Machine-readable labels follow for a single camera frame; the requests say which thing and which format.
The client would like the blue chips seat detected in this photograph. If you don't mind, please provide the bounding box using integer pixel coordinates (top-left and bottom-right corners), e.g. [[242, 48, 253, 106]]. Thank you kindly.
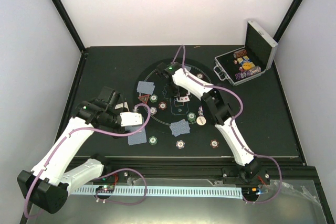
[[198, 106, 204, 116], [150, 107, 157, 115]]

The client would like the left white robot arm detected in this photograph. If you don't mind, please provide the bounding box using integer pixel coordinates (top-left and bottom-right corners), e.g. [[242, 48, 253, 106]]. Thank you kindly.
[[17, 87, 129, 218]]

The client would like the blue chip stack front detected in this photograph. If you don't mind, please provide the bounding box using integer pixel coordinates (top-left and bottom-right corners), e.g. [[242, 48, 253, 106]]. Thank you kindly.
[[176, 140, 185, 149]]

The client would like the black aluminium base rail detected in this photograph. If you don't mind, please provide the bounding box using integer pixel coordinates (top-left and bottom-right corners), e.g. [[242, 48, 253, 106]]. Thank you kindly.
[[107, 157, 320, 185]]

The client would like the orange big blind button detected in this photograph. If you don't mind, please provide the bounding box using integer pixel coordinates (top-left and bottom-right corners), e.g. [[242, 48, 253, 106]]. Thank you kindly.
[[243, 62, 251, 69]]

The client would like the orange chip row in case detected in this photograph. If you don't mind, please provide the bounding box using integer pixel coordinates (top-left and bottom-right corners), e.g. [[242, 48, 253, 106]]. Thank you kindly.
[[234, 49, 247, 58]]

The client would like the white card box tray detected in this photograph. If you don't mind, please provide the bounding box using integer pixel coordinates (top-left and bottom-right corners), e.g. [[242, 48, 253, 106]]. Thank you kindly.
[[115, 102, 129, 110]]

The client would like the round black poker mat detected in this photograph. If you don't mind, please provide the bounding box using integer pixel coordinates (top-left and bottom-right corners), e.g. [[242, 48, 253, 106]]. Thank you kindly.
[[133, 61, 221, 138]]

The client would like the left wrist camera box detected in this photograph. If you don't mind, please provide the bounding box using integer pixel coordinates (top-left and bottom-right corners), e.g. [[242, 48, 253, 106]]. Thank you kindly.
[[120, 112, 143, 127]]

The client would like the red triangle marker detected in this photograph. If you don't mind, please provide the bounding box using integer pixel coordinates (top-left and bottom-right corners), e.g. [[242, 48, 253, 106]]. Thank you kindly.
[[138, 94, 150, 104]]

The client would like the purple chip row in case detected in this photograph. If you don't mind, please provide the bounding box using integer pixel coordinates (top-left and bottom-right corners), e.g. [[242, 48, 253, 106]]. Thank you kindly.
[[235, 71, 247, 81]]

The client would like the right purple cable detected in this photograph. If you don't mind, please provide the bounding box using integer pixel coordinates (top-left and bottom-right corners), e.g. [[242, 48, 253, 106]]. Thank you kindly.
[[172, 45, 283, 205]]

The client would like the aluminium poker case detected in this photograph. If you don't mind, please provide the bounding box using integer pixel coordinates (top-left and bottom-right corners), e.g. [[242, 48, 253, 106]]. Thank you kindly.
[[213, 20, 278, 86]]

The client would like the face up red card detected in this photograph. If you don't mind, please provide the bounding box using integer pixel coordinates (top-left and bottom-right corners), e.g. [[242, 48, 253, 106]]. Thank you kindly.
[[176, 95, 190, 103]]

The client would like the green chip stack front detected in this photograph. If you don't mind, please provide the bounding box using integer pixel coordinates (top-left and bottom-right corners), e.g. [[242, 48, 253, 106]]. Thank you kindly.
[[148, 136, 157, 145]]

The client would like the green chips seat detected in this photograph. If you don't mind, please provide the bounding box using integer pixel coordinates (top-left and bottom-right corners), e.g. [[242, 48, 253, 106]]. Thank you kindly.
[[150, 94, 158, 103], [187, 112, 196, 122]]

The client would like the blue playing card box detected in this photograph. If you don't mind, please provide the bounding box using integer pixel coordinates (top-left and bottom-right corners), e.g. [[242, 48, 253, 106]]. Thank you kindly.
[[237, 56, 255, 70]]

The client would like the left black frame post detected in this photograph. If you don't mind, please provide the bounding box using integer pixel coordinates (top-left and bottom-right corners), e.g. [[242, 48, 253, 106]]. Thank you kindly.
[[51, 0, 86, 52]]

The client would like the black frame post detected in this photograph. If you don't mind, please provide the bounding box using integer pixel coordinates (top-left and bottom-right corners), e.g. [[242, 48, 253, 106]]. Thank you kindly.
[[51, 0, 86, 52], [273, 0, 303, 42]]

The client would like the right black frame post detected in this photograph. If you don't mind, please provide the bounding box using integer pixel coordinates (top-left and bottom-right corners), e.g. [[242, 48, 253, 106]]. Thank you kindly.
[[273, 0, 303, 42]]

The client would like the white dealer button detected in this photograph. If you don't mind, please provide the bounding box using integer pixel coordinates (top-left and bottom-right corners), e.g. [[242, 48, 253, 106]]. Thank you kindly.
[[196, 116, 206, 126]]

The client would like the brown chip stack front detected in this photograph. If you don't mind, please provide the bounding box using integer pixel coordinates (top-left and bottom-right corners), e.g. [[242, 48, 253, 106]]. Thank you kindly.
[[211, 140, 219, 148]]

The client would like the burn card off mat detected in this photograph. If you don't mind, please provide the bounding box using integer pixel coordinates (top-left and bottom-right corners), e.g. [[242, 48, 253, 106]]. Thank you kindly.
[[128, 131, 147, 146]]

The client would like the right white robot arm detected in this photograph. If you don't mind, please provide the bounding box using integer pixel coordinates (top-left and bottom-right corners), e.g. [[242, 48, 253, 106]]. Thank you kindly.
[[156, 62, 260, 184]]

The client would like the white slotted cable duct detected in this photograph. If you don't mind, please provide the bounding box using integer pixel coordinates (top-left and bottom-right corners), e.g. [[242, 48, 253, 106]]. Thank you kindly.
[[72, 185, 243, 199]]

